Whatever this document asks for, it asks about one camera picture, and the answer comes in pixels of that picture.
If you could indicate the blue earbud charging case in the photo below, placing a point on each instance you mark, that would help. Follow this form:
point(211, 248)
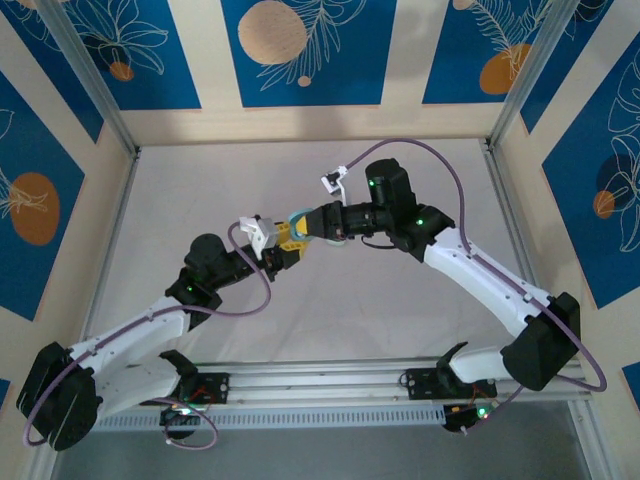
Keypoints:
point(292, 218)

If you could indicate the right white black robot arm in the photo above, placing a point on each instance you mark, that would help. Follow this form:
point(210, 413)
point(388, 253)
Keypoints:
point(480, 275)

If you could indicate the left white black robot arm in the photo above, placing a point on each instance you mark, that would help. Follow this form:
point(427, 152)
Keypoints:
point(130, 330)

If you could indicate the left black control board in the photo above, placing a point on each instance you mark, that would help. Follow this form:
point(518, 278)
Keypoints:
point(175, 414)

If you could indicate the black control board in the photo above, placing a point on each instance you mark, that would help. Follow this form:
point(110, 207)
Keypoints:
point(457, 417)
point(175, 414)

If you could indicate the right black control board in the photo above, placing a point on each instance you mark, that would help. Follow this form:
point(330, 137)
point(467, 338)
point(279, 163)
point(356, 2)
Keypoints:
point(457, 417)

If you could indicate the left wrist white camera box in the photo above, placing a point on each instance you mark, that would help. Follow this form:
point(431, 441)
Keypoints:
point(261, 237)

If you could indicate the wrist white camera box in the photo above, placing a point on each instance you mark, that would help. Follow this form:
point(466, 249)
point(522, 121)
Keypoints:
point(261, 237)
point(332, 182)

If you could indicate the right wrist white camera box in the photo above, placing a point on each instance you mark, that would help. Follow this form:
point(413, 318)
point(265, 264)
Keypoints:
point(332, 182)

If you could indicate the aluminium table side rail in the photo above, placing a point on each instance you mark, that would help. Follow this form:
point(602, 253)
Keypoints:
point(505, 200)
point(125, 200)

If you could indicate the aluminium mounting rail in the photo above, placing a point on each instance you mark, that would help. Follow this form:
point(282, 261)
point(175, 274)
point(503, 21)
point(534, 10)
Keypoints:
point(320, 382)

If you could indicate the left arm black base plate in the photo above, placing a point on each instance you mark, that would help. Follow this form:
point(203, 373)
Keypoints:
point(220, 387)

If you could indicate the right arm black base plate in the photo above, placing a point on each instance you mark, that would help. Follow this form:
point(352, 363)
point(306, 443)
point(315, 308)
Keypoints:
point(417, 382)

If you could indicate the aluminium frame post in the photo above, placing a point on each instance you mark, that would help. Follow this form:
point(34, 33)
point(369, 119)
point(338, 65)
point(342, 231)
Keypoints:
point(45, 467)
point(530, 75)
point(91, 75)
point(585, 440)

